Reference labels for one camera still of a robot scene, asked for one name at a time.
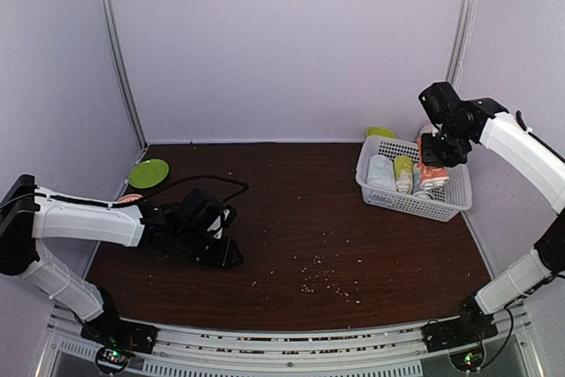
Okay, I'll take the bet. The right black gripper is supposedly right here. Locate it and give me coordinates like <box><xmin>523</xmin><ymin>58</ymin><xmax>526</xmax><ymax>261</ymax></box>
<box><xmin>421</xmin><ymin>120</ymin><xmax>469</xmax><ymax>166</ymax></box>

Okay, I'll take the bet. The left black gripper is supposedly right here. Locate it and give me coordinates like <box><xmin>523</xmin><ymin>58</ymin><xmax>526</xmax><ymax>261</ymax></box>
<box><xmin>175</xmin><ymin>227</ymin><xmax>244</xmax><ymax>270</ymax></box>

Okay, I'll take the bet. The orange patterned towel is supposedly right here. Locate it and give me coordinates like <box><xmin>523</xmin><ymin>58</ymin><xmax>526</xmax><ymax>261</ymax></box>
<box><xmin>417</xmin><ymin>137</ymin><xmax>449</xmax><ymax>191</ymax></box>

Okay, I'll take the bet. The blue polka dot towel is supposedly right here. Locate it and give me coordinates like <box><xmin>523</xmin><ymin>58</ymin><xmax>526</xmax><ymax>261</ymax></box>
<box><xmin>412</xmin><ymin>164</ymin><xmax>433</xmax><ymax>200</ymax></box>

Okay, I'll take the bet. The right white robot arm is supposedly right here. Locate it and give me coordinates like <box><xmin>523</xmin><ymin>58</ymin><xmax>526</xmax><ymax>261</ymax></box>
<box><xmin>418</xmin><ymin>81</ymin><xmax>564</xmax><ymax>343</ymax></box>

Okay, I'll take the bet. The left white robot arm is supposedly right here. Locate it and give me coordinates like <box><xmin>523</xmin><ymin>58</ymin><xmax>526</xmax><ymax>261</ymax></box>
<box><xmin>1</xmin><ymin>175</ymin><xmax>244</xmax><ymax>345</ymax></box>

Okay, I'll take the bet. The patterned paper cup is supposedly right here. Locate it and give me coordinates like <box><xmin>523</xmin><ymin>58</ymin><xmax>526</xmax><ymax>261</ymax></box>
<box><xmin>418</xmin><ymin>124</ymin><xmax>439</xmax><ymax>138</ymax></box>

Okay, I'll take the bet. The green plate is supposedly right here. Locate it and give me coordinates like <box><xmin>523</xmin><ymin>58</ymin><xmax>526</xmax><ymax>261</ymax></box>
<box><xmin>128</xmin><ymin>159</ymin><xmax>170</xmax><ymax>189</ymax></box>

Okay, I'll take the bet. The orange patterned bowl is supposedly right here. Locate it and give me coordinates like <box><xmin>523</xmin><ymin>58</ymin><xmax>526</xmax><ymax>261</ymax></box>
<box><xmin>117</xmin><ymin>193</ymin><xmax>143</xmax><ymax>204</ymax></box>

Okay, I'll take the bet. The green rolled towel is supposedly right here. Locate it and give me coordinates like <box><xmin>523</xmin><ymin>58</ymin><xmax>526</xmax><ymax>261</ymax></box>
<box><xmin>394</xmin><ymin>155</ymin><xmax>413</xmax><ymax>194</ymax></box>

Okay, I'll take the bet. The white plastic basket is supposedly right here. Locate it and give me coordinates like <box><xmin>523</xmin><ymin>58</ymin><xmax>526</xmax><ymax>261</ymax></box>
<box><xmin>356</xmin><ymin>136</ymin><xmax>472</xmax><ymax>222</ymax></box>

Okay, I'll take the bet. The small green bowl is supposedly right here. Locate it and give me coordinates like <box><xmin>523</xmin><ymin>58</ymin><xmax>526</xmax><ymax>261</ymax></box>
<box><xmin>365</xmin><ymin>126</ymin><xmax>396</xmax><ymax>139</ymax></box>

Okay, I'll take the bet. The white rolled towel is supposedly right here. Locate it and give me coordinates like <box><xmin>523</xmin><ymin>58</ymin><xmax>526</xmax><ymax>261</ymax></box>
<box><xmin>366</xmin><ymin>155</ymin><xmax>396</xmax><ymax>190</ymax></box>

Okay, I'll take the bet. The right aluminium frame post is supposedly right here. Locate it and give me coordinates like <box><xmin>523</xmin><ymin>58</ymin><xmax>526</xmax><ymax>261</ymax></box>
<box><xmin>446</xmin><ymin>0</ymin><xmax>478</xmax><ymax>87</ymax></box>

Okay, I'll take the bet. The aluminium frame post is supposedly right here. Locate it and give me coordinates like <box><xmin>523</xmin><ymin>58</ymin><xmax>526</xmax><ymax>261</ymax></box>
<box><xmin>91</xmin><ymin>0</ymin><xmax>149</xmax><ymax>151</ymax></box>
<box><xmin>446</xmin><ymin>0</ymin><xmax>478</xmax><ymax>87</ymax></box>

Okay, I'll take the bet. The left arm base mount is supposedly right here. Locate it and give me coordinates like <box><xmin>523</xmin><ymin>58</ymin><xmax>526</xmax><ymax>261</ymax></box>
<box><xmin>74</xmin><ymin>310</ymin><xmax>158</xmax><ymax>376</ymax></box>

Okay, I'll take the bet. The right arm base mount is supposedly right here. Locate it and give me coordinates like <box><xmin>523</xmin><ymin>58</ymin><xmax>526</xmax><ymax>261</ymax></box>
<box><xmin>422</xmin><ymin>298</ymin><xmax>498</xmax><ymax>373</ymax></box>

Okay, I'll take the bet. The front metal rail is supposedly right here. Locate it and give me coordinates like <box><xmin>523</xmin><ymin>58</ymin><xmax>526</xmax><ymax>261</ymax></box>
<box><xmin>32</xmin><ymin>307</ymin><xmax>545</xmax><ymax>376</ymax></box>

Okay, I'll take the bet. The left aluminium frame post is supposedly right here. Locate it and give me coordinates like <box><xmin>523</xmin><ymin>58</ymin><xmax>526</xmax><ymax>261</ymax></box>
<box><xmin>91</xmin><ymin>0</ymin><xmax>149</xmax><ymax>151</ymax></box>

